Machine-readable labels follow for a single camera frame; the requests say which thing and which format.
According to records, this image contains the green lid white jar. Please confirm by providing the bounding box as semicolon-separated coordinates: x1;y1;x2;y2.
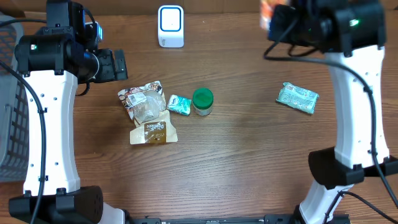
192;88;214;116

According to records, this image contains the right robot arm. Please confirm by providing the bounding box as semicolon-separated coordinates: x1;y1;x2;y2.
265;1;397;223

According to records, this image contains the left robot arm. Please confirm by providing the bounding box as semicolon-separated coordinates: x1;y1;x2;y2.
9;1;130;223

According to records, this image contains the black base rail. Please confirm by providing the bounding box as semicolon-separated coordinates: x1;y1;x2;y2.
124;213;351;224

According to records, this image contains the mint green packet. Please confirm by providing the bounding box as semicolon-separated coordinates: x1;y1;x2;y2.
276;82;319;114

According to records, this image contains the orange tissue packet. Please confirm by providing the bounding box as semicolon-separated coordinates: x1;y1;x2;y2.
259;0;290;30

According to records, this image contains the small teal tissue packet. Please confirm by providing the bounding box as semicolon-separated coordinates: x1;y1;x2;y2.
167;95;192;116

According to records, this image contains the white barcode scanner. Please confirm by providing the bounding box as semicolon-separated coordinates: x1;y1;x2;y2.
157;5;184;48

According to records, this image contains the grey plastic mesh basket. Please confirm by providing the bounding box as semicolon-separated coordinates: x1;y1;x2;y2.
1;23;29;182

